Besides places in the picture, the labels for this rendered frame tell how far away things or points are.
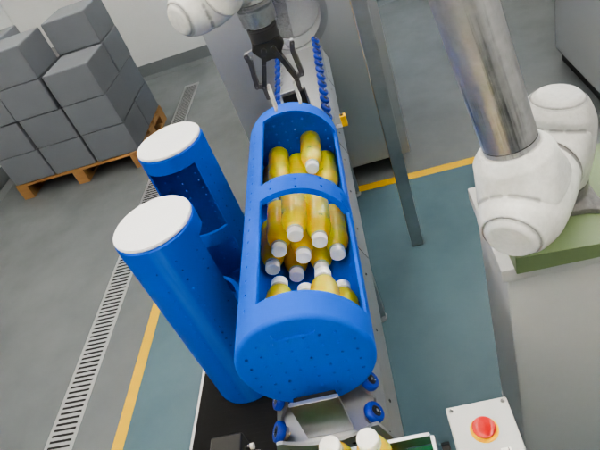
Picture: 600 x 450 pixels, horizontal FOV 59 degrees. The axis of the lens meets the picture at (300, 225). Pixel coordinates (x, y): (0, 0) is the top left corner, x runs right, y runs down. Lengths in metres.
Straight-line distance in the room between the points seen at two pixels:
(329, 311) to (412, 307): 1.57
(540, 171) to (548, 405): 0.94
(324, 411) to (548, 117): 0.73
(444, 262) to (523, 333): 1.28
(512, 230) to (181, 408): 1.95
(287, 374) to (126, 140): 3.65
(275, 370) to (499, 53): 0.71
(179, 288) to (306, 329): 0.86
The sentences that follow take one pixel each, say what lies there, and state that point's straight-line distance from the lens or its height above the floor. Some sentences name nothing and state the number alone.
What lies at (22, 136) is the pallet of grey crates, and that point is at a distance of 4.88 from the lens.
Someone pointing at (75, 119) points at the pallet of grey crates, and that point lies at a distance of 4.62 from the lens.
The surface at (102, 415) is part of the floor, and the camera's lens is 2.89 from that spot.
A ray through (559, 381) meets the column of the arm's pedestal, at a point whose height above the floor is 0.50.
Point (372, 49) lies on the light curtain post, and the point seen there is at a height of 1.08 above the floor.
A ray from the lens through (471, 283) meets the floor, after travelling 2.61.
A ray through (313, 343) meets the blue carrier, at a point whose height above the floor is 1.15.
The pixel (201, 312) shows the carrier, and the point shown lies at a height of 0.71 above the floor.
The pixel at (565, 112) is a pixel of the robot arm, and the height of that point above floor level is 1.31.
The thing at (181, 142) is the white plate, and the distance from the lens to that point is 2.21.
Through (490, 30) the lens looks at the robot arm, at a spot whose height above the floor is 1.57.
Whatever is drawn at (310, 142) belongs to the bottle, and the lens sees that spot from 1.66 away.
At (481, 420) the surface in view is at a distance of 0.95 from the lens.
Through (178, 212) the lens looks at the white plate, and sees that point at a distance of 1.79.
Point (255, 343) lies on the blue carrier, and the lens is 1.04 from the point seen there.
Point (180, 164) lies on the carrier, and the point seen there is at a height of 0.98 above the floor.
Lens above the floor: 1.94
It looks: 37 degrees down
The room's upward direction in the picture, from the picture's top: 23 degrees counter-clockwise
